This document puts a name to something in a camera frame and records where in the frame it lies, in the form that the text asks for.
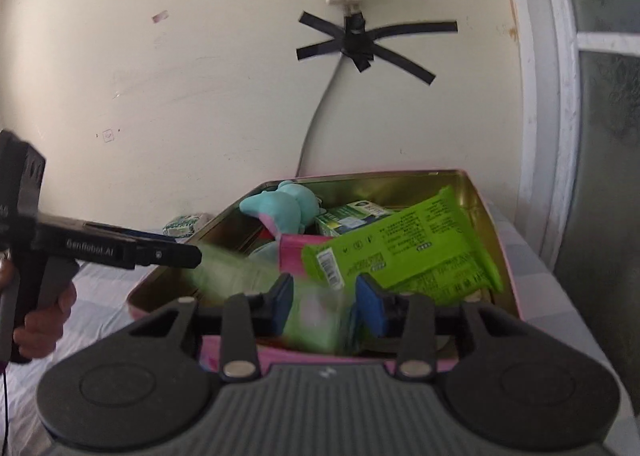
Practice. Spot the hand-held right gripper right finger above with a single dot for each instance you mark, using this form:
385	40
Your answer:
370	307

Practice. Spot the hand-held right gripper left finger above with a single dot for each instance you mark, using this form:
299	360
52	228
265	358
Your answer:
282	305

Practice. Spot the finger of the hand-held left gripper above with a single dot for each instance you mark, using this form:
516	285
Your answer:
167	253

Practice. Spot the light green packet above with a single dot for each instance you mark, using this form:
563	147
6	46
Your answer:
235	276

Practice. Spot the pink tin box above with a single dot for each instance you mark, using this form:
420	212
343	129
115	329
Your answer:
350	186

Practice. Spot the person's left hand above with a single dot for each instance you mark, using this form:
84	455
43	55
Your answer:
42	331

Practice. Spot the green white packet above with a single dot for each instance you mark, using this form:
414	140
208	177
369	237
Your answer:
185	225

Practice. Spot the pink packet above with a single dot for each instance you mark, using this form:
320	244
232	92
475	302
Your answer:
292	253

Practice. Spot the bright green wipes packet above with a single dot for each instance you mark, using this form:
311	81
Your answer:
425	246

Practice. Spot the green carton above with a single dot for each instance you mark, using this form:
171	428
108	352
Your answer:
350	218

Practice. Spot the teal plush toy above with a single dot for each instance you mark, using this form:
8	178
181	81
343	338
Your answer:
280	206

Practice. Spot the white bed sheet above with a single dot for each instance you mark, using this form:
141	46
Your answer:
540	296

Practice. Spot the black tape cross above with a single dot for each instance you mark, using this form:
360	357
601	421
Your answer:
357	43

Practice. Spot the white window frame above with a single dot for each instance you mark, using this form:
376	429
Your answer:
550	85

